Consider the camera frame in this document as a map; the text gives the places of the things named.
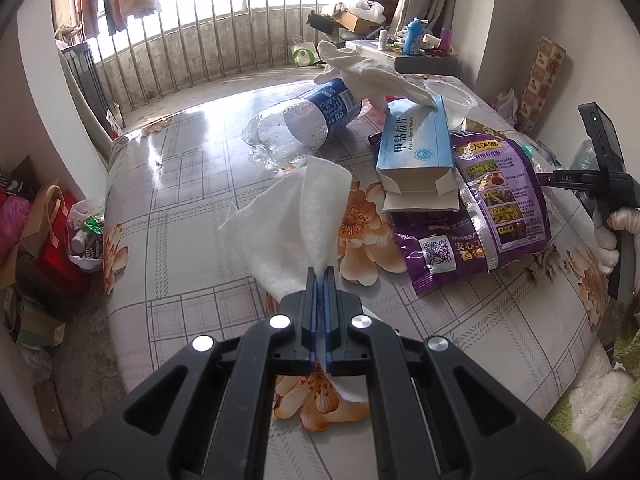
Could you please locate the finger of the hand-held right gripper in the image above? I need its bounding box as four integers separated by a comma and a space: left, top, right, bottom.
537, 172, 607, 194

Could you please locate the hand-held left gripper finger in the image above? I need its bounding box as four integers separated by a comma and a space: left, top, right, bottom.
322, 266, 586, 480
56, 266, 321, 480

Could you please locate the purple snack bag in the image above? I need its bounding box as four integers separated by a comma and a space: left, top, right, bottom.
370, 130, 553, 296

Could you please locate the white tissue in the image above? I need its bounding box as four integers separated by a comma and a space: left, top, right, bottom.
218, 156, 373, 406

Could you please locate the person's right hand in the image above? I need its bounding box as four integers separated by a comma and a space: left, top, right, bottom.
593, 207, 640, 273

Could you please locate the fruit patterned board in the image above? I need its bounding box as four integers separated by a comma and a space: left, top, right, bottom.
517, 36, 567, 136

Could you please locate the white red plastic bag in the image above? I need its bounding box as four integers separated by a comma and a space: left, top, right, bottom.
492, 89, 519, 126

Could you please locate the floral tablecloth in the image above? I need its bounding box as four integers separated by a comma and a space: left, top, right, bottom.
102, 76, 621, 441

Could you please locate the clear plastic cup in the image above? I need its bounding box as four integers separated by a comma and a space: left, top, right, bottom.
422, 79, 477, 131

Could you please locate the blue medicine box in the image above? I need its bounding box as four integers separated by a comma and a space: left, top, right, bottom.
375, 95, 461, 213

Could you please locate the grey side cabinet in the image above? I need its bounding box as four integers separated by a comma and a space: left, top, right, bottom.
345, 40, 460, 76

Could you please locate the crushed plastic water bottle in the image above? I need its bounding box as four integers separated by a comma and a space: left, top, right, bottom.
241, 78, 363, 176

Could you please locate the blue detergent bottle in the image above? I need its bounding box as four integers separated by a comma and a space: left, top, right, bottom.
402, 17, 427, 56

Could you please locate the white green fleece garment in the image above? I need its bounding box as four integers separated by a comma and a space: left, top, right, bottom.
545, 327, 640, 442

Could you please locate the white cotton glove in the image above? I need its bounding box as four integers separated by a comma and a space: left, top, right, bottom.
314, 40, 436, 111

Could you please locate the plastic bag of rubbish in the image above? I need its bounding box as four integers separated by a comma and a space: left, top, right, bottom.
66, 197, 109, 274

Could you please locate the white green plastic bag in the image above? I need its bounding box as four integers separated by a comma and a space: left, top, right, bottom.
291, 35, 322, 69

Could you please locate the red gift bag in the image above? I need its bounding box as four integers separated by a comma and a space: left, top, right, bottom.
35, 185, 92, 297

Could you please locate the cardboard box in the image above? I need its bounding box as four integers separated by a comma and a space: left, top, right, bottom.
327, 9, 389, 37

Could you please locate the brown paper bag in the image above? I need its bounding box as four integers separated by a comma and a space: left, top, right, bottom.
17, 184, 67, 261

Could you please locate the metal balcony railing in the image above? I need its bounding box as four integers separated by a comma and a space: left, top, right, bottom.
52, 0, 366, 111

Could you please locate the pink bag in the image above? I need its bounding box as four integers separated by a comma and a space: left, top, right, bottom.
0, 194, 32, 262

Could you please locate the black metal rack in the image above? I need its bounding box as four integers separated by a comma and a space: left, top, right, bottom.
62, 42, 124, 137

